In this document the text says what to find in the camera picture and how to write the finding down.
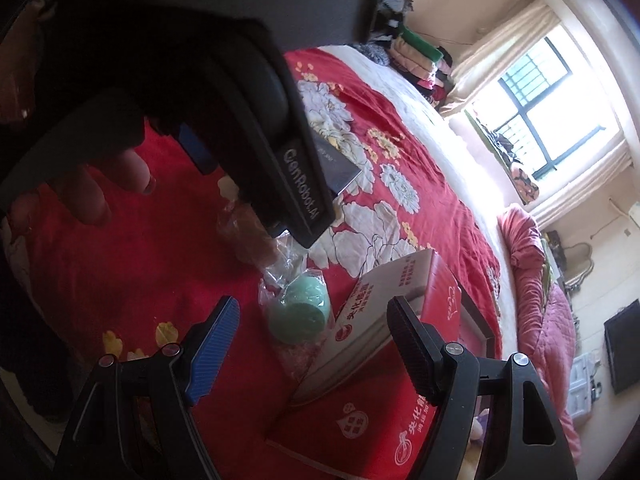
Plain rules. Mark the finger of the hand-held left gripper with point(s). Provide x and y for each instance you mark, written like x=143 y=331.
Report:
x=197 y=150

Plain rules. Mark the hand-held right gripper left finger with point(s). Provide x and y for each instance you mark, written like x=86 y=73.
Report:
x=215 y=350

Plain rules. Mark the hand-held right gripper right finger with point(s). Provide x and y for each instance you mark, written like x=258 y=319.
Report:
x=412 y=350

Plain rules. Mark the red tissue pack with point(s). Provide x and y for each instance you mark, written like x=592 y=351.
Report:
x=370 y=320

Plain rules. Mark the shallow cardboard box tray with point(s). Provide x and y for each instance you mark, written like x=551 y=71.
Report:
x=475 y=320

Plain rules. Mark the green ball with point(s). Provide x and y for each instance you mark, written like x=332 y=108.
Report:
x=300 y=310

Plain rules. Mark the person's left hand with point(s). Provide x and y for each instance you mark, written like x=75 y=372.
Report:
x=95 y=190

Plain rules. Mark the pale plush in clear bag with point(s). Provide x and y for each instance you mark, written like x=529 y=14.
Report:
x=245 y=235

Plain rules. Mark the red floral blanket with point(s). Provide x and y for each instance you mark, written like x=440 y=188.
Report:
x=175 y=260

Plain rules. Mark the pink quilt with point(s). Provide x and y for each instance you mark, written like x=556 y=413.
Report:
x=540 y=320

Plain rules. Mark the dark grey small box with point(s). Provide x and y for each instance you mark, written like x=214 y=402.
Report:
x=337 y=165

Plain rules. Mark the green cloth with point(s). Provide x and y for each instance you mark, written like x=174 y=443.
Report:
x=550 y=266

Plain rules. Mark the dark patterned pillow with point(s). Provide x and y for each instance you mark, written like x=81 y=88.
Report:
x=372 y=52

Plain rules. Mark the white drawer cabinet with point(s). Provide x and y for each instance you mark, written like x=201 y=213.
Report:
x=585 y=385

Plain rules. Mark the vanity mirror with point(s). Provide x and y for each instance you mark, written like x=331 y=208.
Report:
x=577 y=265

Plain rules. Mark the patterned cushion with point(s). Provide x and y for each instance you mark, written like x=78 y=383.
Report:
x=524 y=182

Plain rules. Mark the bed with cream sheet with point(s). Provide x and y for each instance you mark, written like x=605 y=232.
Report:
x=400 y=75

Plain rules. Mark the black television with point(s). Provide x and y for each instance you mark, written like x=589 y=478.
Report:
x=625 y=350

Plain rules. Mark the stack of folded clothes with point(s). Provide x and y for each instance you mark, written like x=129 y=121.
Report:
x=420 y=57

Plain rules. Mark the dark clothes on sill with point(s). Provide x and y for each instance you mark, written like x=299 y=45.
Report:
x=497 y=142

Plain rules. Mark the cream curtain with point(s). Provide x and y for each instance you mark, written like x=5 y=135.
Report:
x=500 y=45
x=585 y=175

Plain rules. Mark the barred window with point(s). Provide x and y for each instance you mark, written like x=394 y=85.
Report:
x=550 y=105

